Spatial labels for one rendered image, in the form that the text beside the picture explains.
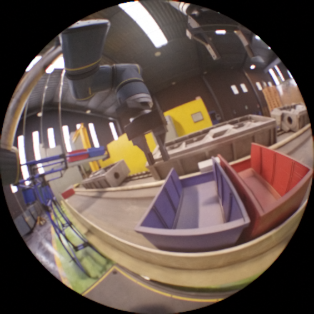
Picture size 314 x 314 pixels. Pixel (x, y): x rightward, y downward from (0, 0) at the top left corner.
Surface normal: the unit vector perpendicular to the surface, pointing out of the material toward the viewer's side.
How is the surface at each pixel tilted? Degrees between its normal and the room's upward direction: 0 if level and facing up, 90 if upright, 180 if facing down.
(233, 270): 0
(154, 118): 90
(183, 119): 90
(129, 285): 0
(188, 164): 100
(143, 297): 0
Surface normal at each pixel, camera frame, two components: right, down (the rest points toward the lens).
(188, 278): -0.36, -0.92
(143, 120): -0.35, 0.27
